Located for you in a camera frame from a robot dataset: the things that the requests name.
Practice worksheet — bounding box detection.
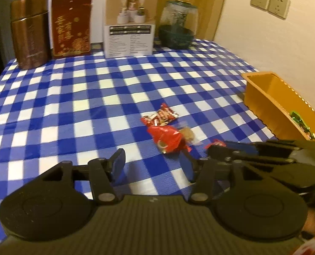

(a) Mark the small red white candy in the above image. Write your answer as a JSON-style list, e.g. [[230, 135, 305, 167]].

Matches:
[[205, 139, 226, 150]]

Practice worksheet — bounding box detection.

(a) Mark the green black snack packet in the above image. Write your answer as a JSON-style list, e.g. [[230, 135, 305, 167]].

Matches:
[[290, 111, 315, 140]]

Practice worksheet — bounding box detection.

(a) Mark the orange plastic tray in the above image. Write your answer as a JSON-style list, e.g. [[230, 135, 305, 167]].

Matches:
[[242, 71, 315, 140]]

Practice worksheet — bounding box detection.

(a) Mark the clear wrapped brown candy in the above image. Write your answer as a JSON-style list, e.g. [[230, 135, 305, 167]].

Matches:
[[177, 122, 202, 146]]

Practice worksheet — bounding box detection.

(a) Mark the large red candy wrapper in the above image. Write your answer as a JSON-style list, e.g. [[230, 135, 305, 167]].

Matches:
[[147, 126, 192, 154]]

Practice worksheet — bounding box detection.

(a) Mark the red patterned snack packet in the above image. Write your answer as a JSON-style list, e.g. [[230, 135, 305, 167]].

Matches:
[[141, 103, 179, 127]]

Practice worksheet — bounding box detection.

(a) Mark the blue white checkered tablecloth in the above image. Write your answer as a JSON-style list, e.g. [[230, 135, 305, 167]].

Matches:
[[0, 38, 278, 248]]

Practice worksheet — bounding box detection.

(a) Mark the glass dome dark green base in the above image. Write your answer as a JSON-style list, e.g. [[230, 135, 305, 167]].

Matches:
[[158, 0, 198, 50]]

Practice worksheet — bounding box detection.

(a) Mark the red Chinese gift box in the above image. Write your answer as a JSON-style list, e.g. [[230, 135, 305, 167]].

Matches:
[[51, 0, 92, 59]]

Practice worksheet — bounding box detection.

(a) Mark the white humidifier product box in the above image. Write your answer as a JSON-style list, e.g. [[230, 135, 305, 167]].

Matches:
[[103, 0, 157, 58]]

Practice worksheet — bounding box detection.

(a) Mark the brown metallic tin canister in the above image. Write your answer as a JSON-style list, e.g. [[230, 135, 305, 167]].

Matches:
[[10, 0, 51, 70]]

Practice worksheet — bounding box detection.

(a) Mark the right beige wall socket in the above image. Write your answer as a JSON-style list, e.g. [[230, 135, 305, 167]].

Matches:
[[267, 0, 291, 19]]

